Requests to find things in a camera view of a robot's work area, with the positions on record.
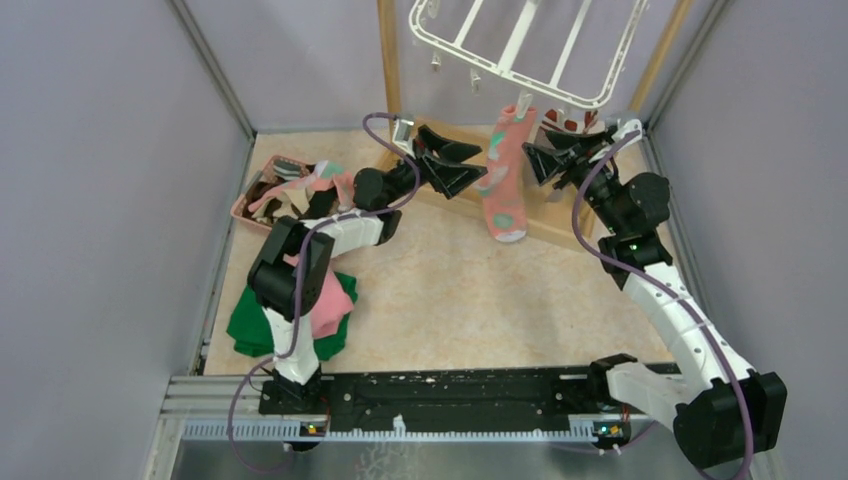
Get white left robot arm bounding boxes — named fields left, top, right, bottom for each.
left=247, top=123, right=487, bottom=414

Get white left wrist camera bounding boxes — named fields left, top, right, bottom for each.
left=392, top=116, right=415, bottom=153

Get wooden hanger stand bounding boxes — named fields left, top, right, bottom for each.
left=370, top=0, right=697, bottom=254

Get pink plastic basket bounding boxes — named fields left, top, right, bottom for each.
left=230, top=155, right=314, bottom=231

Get pink folded cloth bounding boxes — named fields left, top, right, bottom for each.
left=301, top=271, right=354, bottom=339

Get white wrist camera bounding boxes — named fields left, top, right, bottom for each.
left=609, top=118, right=644, bottom=146
left=392, top=116, right=415, bottom=153

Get green folded cloth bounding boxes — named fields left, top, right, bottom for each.
left=226, top=272, right=358, bottom=361

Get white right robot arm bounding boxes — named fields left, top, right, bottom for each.
left=522, top=122, right=787, bottom=479

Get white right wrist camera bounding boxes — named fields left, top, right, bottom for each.
left=609, top=118, right=644, bottom=146

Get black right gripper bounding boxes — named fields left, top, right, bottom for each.
left=522, top=131, right=625, bottom=235

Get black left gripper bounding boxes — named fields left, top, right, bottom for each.
left=382, top=125, right=486, bottom=207

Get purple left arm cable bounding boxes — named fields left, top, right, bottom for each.
left=227, top=112, right=423, bottom=476

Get pink sock with green pattern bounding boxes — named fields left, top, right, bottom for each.
left=474, top=105, right=537, bottom=243

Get white clip drying hanger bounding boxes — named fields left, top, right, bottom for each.
left=407, top=1, right=651, bottom=110

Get pile of socks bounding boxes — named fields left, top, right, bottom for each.
left=233, top=155, right=354, bottom=226

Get grey sock with red stripes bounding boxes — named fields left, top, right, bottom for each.
left=582, top=110, right=606, bottom=134

